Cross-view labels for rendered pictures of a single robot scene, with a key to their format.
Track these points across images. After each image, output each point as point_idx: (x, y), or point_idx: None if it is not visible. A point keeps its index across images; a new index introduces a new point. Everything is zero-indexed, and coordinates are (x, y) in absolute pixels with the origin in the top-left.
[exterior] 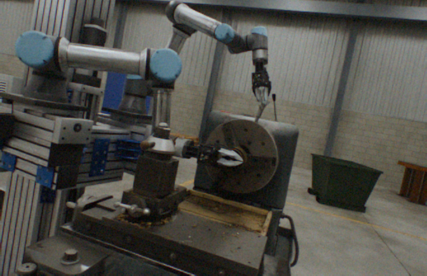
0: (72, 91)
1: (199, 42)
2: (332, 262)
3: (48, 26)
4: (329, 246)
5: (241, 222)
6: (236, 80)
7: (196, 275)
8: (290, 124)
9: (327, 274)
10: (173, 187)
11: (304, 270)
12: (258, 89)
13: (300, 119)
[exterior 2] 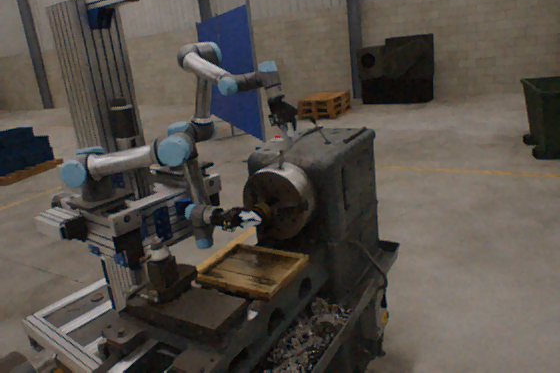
0: (121, 173)
1: None
2: (515, 255)
3: (83, 119)
4: (521, 232)
5: (269, 274)
6: None
7: (187, 335)
8: (326, 153)
9: (498, 274)
10: (177, 276)
11: (465, 274)
12: (284, 126)
13: (516, 9)
